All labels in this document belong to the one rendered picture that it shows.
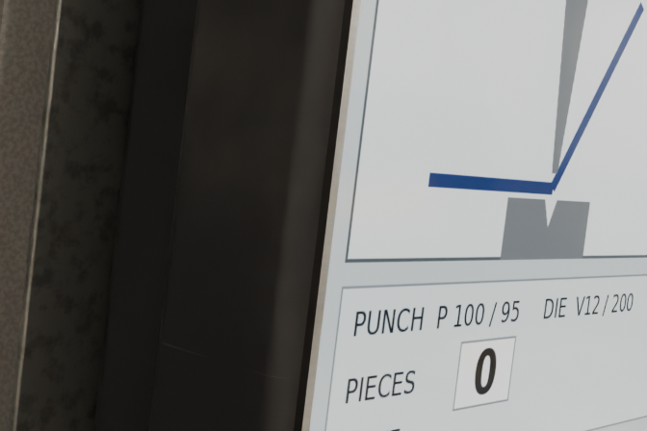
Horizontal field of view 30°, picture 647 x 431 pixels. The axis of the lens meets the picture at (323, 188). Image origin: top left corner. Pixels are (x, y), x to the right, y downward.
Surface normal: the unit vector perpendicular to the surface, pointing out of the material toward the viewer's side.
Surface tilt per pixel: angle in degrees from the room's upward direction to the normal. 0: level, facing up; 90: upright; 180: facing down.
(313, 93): 90
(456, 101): 90
